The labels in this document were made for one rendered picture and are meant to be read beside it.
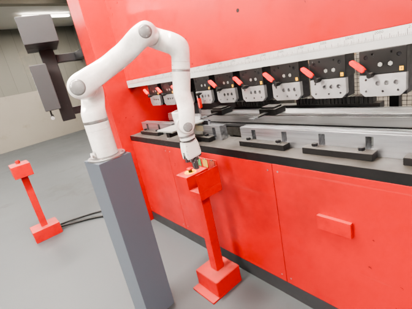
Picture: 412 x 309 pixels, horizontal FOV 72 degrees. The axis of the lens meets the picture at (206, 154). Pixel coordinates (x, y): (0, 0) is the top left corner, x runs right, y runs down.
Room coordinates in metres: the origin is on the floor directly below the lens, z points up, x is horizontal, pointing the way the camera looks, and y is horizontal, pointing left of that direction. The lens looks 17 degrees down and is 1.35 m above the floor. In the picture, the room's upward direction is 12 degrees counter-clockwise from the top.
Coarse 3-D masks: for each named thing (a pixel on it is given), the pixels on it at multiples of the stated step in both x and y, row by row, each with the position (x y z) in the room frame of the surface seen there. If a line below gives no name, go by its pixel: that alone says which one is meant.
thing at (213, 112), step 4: (212, 108) 2.12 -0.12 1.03; (216, 108) 2.07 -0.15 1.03; (220, 108) 2.04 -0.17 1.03; (224, 108) 2.06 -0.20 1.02; (228, 108) 2.07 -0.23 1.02; (212, 112) 2.10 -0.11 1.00; (216, 112) 2.06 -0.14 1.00; (220, 112) 2.03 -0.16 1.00; (224, 112) 2.04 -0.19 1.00; (228, 112) 2.06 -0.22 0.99; (204, 116) 1.99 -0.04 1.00
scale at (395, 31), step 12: (408, 24) 0.95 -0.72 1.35; (348, 36) 1.09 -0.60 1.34; (360, 36) 1.06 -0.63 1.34; (372, 36) 1.03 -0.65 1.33; (384, 36) 1.00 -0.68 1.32; (396, 36) 0.97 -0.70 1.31; (288, 48) 1.30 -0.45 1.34; (300, 48) 1.25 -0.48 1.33; (312, 48) 1.21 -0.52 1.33; (324, 48) 1.17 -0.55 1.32; (240, 60) 1.53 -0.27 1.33; (252, 60) 1.47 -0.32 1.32; (168, 72) 2.07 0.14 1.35; (192, 72) 1.86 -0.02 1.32
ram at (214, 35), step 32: (128, 0) 2.31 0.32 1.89; (160, 0) 2.00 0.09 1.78; (192, 0) 1.76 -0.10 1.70; (224, 0) 1.56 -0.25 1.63; (256, 0) 1.41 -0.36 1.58; (288, 0) 1.28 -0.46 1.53; (320, 0) 1.17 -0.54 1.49; (352, 0) 1.08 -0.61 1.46; (384, 0) 1.00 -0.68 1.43; (192, 32) 1.80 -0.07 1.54; (224, 32) 1.59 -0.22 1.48; (256, 32) 1.43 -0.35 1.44; (288, 32) 1.29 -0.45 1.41; (320, 32) 1.18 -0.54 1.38; (352, 32) 1.08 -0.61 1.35; (160, 64) 2.14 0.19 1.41; (192, 64) 1.85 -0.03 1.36; (256, 64) 1.45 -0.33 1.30
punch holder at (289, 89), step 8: (280, 64) 1.34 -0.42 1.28; (288, 64) 1.30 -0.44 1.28; (296, 64) 1.27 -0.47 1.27; (304, 64) 1.29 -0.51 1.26; (272, 72) 1.38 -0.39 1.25; (280, 72) 1.34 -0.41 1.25; (288, 72) 1.31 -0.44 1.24; (296, 72) 1.28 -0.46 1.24; (280, 80) 1.34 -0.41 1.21; (288, 80) 1.31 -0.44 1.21; (304, 80) 1.29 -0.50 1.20; (272, 88) 1.38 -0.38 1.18; (280, 88) 1.34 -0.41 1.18; (288, 88) 1.32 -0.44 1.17; (296, 88) 1.28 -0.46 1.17; (304, 88) 1.29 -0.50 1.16; (280, 96) 1.35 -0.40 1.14; (288, 96) 1.31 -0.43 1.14; (296, 96) 1.28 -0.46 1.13; (304, 96) 1.29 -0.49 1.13
